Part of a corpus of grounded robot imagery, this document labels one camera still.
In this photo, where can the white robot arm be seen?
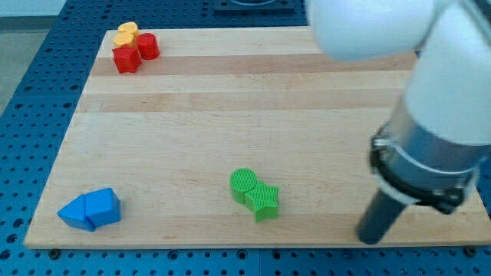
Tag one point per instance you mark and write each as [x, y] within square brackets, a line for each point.
[449, 91]

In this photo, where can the red cylinder block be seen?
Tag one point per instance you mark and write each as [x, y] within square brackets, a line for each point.
[148, 46]

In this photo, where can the green cylinder block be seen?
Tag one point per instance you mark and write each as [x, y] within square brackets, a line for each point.
[242, 181]

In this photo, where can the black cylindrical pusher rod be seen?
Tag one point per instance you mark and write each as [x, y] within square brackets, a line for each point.
[379, 216]

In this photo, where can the yellow front block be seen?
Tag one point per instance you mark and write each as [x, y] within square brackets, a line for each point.
[124, 39]

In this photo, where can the yellow rear block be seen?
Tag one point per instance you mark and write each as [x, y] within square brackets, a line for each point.
[129, 27]

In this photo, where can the yellow block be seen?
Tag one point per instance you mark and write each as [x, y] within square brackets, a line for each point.
[129, 27]
[124, 39]

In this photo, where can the blue triangle block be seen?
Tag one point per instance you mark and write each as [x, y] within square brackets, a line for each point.
[73, 214]

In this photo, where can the red cube block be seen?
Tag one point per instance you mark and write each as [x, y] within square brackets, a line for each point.
[127, 60]

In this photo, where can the wooden board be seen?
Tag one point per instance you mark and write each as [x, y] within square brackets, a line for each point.
[167, 138]

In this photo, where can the silver wrist flange clamp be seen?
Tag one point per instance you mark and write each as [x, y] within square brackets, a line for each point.
[416, 167]

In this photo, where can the green star block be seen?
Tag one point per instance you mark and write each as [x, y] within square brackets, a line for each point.
[262, 201]

